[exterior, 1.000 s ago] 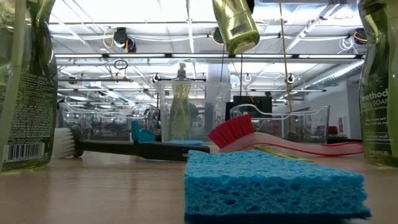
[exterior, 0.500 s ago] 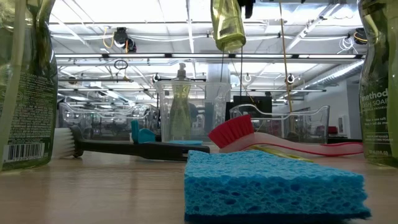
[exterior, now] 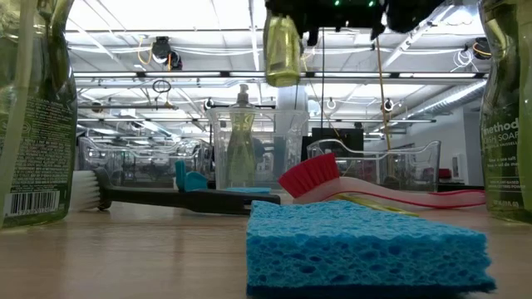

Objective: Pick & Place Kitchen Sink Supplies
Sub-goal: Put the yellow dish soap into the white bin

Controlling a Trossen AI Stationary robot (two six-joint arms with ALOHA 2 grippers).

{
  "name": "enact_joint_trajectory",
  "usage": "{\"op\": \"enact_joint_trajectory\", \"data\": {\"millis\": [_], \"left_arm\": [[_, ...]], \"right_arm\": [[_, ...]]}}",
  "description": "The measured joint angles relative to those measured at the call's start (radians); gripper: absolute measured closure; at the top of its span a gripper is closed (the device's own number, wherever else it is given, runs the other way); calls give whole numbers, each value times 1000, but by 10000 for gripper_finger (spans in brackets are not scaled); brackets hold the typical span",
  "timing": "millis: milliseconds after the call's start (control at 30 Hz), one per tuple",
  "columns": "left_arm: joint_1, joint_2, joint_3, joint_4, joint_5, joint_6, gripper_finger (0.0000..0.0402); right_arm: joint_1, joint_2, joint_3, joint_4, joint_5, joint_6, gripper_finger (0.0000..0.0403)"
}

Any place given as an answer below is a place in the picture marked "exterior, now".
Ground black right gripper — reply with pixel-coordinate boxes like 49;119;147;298
265;0;387;46

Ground clear yellow dish soap bottle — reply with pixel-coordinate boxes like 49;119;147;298
0;0;79;230
263;12;303;88
478;0;532;224
226;84;261;188

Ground red and clear dish brush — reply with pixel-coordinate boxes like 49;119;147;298
277;152;486;209

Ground blue sponge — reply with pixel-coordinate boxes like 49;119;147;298
224;186;273;195
244;199;498;299

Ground blue dish brush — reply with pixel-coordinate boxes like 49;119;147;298
173;159;209;193

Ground black brush white bristles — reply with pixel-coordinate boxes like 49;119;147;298
69;167;282;217

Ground tall clear plastic bin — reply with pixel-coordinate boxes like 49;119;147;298
206;106;312;191

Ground black monitor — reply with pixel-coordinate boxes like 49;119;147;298
311;127;365;146

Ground shallow clear plastic bin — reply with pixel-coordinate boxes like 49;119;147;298
306;139;441;193

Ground black hanging cable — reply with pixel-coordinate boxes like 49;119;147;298
319;27;326;130

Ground black ceiling cable reel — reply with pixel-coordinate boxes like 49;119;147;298
150;36;184;71
472;37;492;59

